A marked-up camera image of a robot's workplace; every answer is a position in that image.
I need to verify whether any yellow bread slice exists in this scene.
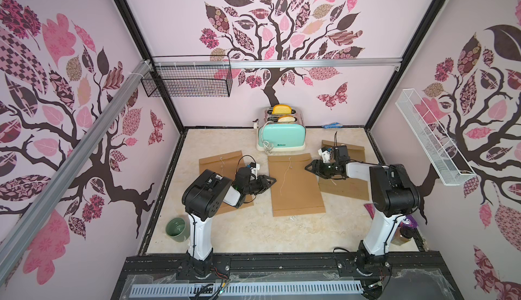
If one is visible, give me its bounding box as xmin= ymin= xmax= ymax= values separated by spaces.
xmin=271 ymin=104 xmax=293 ymax=115

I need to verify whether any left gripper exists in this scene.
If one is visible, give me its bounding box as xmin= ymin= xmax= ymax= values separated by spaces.
xmin=243 ymin=174 xmax=276 ymax=195

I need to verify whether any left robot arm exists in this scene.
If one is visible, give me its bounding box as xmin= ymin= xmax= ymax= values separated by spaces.
xmin=182 ymin=164 xmax=277 ymax=277

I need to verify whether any white slotted cable duct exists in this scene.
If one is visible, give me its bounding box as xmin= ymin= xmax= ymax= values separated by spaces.
xmin=128 ymin=280 xmax=364 ymax=299

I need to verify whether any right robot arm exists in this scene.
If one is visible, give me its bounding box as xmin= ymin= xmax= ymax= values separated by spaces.
xmin=305 ymin=145 xmax=421 ymax=276

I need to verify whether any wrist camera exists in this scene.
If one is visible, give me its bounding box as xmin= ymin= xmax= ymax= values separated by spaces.
xmin=318 ymin=147 xmax=332 ymax=163
xmin=247 ymin=162 xmax=261 ymax=178

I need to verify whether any white wire basket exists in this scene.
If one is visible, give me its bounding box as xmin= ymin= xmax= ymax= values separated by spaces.
xmin=396 ymin=88 xmax=478 ymax=186

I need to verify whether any blue object at wall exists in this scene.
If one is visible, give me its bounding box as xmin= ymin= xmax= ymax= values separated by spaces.
xmin=322 ymin=122 xmax=343 ymax=129

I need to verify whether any black wire basket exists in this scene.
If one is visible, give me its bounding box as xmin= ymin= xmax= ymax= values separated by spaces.
xmin=141 ymin=54 xmax=233 ymax=98

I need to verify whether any mint green toaster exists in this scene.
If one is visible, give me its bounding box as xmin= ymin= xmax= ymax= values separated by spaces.
xmin=254 ymin=107 xmax=306 ymax=153

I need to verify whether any brown file bag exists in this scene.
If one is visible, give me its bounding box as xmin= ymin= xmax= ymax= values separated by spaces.
xmin=199 ymin=151 xmax=254 ymax=215
xmin=318 ymin=144 xmax=370 ymax=202
xmin=268 ymin=153 xmax=326 ymax=217

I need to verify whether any green cup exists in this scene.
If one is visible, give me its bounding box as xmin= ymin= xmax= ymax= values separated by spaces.
xmin=165 ymin=217 xmax=190 ymax=242

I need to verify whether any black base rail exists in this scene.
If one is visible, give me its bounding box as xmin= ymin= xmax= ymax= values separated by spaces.
xmin=112 ymin=250 xmax=462 ymax=299

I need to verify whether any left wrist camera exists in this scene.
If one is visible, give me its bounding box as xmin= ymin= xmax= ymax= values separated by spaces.
xmin=247 ymin=162 xmax=261 ymax=178

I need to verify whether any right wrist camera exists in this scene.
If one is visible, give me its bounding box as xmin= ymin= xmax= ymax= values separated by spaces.
xmin=318 ymin=147 xmax=332 ymax=163

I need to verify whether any colourful patterned bag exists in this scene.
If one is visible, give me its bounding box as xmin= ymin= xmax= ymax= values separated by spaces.
xmin=364 ymin=203 xmax=420 ymax=247

